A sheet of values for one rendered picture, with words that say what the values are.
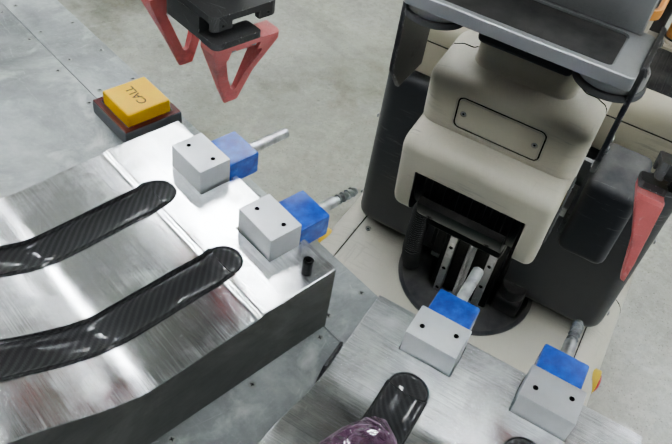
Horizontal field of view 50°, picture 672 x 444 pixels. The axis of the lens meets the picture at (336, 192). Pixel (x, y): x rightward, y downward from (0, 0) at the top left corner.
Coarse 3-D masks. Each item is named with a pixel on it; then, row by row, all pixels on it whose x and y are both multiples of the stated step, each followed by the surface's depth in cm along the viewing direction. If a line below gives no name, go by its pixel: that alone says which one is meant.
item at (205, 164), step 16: (176, 144) 72; (192, 144) 72; (208, 144) 73; (224, 144) 75; (240, 144) 75; (256, 144) 77; (272, 144) 78; (176, 160) 72; (192, 160) 71; (208, 160) 71; (224, 160) 71; (240, 160) 73; (256, 160) 75; (192, 176) 71; (208, 176) 71; (224, 176) 72; (240, 176) 75
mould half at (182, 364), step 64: (64, 192) 70; (192, 192) 71; (128, 256) 65; (192, 256) 66; (256, 256) 66; (320, 256) 67; (0, 320) 56; (64, 320) 59; (192, 320) 61; (256, 320) 62; (320, 320) 71; (0, 384) 51; (64, 384) 54; (128, 384) 56; (192, 384) 60
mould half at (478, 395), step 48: (384, 336) 66; (336, 384) 62; (432, 384) 63; (480, 384) 64; (288, 432) 54; (432, 432) 60; (480, 432) 60; (528, 432) 61; (576, 432) 61; (624, 432) 62
